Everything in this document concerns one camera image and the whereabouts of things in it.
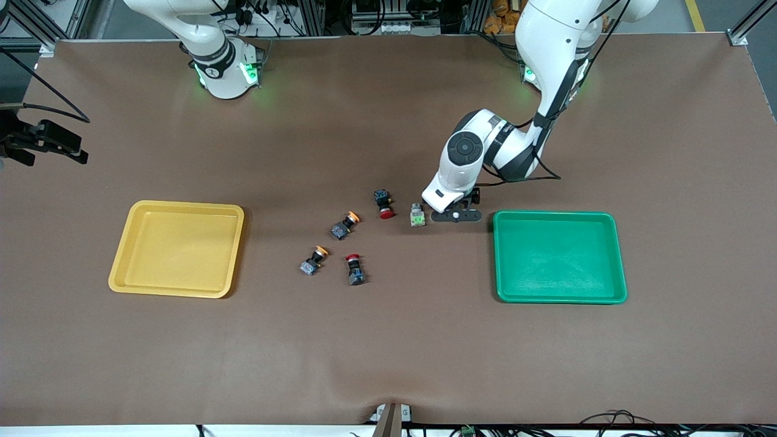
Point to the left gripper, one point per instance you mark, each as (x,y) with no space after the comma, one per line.
(474,196)

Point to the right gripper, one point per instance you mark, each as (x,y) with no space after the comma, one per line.
(13,136)

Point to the white button with green block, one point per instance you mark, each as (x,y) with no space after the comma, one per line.
(417,215)

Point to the yellow push button blue base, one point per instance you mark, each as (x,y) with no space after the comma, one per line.
(311,264)
(341,229)

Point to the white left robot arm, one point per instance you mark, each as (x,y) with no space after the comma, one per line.
(546,36)

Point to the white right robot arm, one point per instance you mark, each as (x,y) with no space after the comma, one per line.
(221,79)

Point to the red mushroom push button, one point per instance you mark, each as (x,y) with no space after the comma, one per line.
(355,273)
(383,203)

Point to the green plastic tray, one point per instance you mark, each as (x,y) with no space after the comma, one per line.
(558,258)

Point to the brown table cover sheet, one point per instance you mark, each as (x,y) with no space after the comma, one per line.
(388,340)

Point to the yellow plastic tray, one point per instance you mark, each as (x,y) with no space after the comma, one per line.
(176,249)

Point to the white power strip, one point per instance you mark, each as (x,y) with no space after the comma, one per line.
(394,28)

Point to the orange packets pile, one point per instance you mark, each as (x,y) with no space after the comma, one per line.
(501,18)

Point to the aluminium frame strut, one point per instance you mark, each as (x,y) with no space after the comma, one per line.
(45,50)
(739,37)

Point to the metal table clamp bracket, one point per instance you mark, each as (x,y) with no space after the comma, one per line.
(388,422)

